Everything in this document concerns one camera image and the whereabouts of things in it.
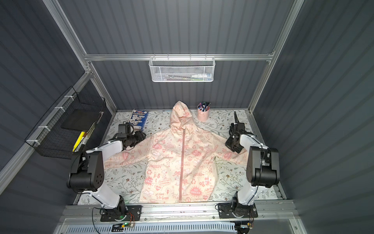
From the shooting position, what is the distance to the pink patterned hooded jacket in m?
0.80

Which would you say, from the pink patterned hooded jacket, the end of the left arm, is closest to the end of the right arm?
the pink patterned hooded jacket

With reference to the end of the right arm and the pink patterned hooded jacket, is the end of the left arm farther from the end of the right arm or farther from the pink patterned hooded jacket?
the end of the right arm
